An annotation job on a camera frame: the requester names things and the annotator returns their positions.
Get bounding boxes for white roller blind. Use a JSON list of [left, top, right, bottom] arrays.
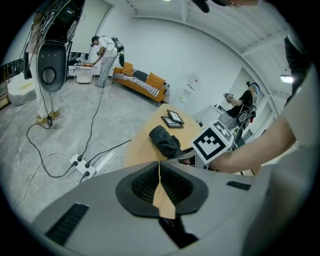
[[82, 0, 111, 55]]

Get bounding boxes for white water dispenser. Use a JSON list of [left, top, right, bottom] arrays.
[[178, 86, 195, 105]]

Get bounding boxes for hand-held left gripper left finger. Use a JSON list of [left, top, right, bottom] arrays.
[[32, 161, 181, 256]]

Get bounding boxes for black umbrella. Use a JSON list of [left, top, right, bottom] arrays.
[[149, 124, 186, 160]]

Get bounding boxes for person's black clothing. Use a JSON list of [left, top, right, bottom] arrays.
[[284, 34, 315, 102]]

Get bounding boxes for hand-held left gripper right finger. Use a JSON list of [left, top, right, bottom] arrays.
[[159, 161, 256, 256]]

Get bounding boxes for wooden shelf rack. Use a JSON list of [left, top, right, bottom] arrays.
[[0, 79, 12, 111]]

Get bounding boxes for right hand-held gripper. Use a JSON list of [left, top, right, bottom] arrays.
[[178, 120, 235, 171]]

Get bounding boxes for white pouf seat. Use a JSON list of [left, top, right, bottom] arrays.
[[7, 74, 37, 106]]

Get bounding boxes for black picture frame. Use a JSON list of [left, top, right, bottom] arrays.
[[161, 115, 185, 130], [166, 109, 185, 125]]

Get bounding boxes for striped blanket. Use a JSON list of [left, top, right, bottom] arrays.
[[113, 73, 161, 97]]

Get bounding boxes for white power strip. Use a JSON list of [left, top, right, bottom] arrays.
[[69, 153, 98, 179]]

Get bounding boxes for black power cable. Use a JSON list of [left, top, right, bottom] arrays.
[[79, 84, 105, 161], [26, 122, 78, 179], [79, 171, 91, 186], [87, 138, 133, 167]]

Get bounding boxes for oval wooden table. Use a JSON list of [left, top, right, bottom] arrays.
[[123, 103, 261, 220]]

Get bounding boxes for white round side table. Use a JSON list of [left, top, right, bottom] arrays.
[[74, 62, 98, 85]]

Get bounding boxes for white power cable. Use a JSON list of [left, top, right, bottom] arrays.
[[13, 152, 76, 211]]

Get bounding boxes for person's right forearm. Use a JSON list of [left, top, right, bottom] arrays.
[[211, 113, 300, 175]]

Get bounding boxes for orange sofa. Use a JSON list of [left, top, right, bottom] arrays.
[[111, 61, 171, 107]]

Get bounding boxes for black cushion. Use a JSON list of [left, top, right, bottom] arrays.
[[132, 68, 151, 81]]

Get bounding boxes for orange cushion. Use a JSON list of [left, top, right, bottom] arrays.
[[146, 72, 166, 88], [122, 61, 133, 76]]

